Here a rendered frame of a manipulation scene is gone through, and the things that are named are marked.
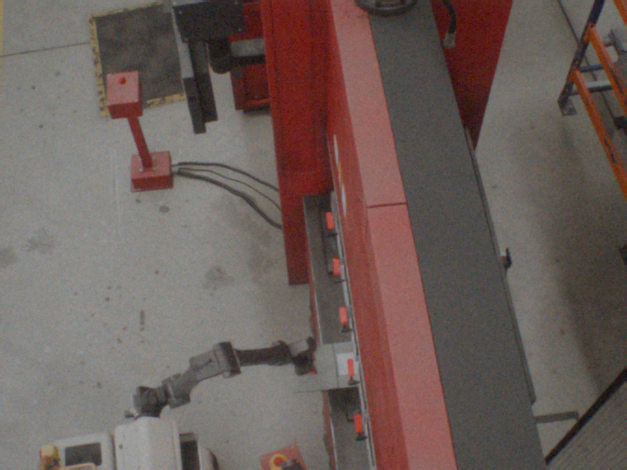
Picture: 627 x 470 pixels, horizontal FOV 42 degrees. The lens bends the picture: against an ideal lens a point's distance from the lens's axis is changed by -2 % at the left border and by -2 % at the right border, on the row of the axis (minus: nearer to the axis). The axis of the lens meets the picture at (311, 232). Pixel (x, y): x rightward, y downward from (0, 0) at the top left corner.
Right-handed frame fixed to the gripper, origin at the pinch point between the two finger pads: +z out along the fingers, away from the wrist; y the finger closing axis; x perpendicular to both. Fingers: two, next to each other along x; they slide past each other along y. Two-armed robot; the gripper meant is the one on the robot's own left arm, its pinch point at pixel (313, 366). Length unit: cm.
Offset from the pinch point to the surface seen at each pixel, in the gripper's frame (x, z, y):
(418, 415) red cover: -77, -101, -62
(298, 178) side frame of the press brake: -2, 2, 86
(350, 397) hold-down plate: -4.8, 17.6, -9.7
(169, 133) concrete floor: 108, 55, 196
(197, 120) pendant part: 16, -44, 97
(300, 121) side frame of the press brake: -24, -31, 85
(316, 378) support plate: 1.1, 3.3, -3.8
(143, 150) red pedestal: 103, 25, 164
